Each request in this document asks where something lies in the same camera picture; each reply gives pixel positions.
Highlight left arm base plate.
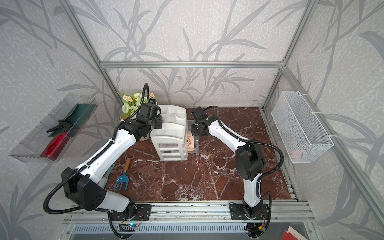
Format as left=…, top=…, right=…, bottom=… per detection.
left=111, top=204, right=152, bottom=221

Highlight dark green cloth in tray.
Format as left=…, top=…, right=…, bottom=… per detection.
left=64, top=104, right=97, bottom=130

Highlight aluminium mounting rail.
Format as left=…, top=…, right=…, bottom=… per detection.
left=55, top=200, right=319, bottom=240

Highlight clear wall-mounted plastic tray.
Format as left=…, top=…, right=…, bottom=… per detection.
left=9, top=94, right=98, bottom=163

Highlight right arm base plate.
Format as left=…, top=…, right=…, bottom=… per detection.
left=229, top=201, right=271, bottom=221

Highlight white plastic drawer organizer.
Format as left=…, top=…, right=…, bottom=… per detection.
left=151, top=105, right=188, bottom=161

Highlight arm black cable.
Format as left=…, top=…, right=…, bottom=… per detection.
left=203, top=104, right=285, bottom=232
left=42, top=83, right=151, bottom=215

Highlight artificial green white flowers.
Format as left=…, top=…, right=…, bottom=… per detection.
left=119, top=92, right=143, bottom=120

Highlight black clamp in tray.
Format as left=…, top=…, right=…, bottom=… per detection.
left=46, top=120, right=80, bottom=138

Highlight red booklet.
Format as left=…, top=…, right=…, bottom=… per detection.
left=282, top=226, right=308, bottom=240

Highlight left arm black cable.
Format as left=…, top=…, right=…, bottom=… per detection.
left=42, top=83, right=151, bottom=215

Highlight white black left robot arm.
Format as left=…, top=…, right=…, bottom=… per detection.
left=62, top=100, right=163, bottom=217

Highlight blue garden hand fork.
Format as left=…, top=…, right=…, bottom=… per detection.
left=114, top=158, right=131, bottom=191

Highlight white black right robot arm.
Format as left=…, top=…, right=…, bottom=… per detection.
left=191, top=107, right=265, bottom=219

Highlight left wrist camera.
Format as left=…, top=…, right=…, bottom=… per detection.
left=149, top=99, right=157, bottom=105

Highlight red brush in tray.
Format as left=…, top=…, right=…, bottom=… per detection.
left=40, top=132, right=70, bottom=161

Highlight white wire mesh basket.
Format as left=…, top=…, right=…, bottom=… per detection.
left=272, top=91, right=334, bottom=164

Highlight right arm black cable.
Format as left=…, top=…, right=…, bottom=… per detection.
left=203, top=104, right=285, bottom=232

